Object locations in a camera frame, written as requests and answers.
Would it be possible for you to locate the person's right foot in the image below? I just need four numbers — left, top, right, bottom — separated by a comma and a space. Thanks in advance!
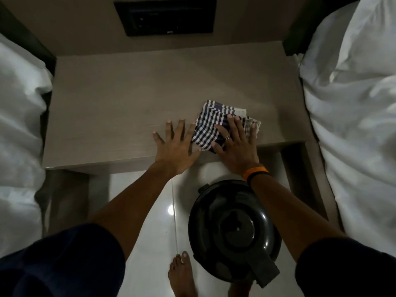
228, 280, 253, 297

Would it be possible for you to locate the brown wooden nightstand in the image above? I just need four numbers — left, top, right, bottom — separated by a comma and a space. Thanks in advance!
42, 41, 329, 239

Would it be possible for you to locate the person's left foot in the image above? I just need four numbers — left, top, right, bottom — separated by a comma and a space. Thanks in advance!
168, 251, 199, 297

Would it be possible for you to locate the orange wristband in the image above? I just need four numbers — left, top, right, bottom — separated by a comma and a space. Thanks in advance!
242, 166, 269, 182

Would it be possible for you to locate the blue white checked cloth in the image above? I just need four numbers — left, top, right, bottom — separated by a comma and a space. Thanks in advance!
191, 100, 262, 154

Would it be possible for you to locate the black wristband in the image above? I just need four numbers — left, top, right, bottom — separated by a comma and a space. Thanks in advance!
246, 171, 271, 186

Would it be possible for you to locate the dark blue shirt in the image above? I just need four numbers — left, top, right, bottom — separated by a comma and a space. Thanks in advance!
0, 223, 396, 297

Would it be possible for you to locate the person's left hand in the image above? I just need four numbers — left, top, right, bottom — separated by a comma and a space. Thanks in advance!
153, 119, 202, 177

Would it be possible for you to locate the white pillow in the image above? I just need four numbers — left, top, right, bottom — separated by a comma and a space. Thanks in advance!
329, 0, 396, 83

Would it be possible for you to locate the person's foot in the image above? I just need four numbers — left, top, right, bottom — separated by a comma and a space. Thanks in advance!
228, 280, 253, 297
168, 251, 199, 297

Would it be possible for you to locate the black wall switch panel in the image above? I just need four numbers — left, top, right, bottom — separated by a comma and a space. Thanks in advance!
113, 0, 217, 37

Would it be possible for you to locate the dark headboard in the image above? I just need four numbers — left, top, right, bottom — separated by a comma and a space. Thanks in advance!
0, 1, 57, 75
282, 0, 362, 56

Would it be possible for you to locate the person's left forearm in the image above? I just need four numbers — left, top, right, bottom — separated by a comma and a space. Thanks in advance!
87, 165, 180, 261

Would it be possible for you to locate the person's right hand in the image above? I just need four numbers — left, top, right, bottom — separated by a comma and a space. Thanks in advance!
211, 114, 260, 176

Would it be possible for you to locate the black pedal trash bin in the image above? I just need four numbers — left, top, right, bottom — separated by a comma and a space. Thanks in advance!
188, 179, 283, 289

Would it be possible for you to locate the person's right forearm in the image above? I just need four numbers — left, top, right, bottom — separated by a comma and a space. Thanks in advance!
248, 174, 348, 263

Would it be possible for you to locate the white bed duvet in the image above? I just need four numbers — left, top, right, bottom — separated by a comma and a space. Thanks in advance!
298, 43, 396, 258
0, 33, 54, 259

